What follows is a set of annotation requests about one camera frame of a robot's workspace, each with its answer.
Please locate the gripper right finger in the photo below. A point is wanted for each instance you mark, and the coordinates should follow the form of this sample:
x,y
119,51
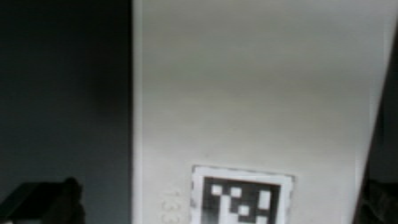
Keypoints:
x,y
379,203

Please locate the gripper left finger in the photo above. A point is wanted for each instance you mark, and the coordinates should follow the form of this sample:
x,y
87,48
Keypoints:
x,y
45,203

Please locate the white cabinet top block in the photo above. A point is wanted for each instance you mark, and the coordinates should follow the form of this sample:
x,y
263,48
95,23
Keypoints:
x,y
258,73

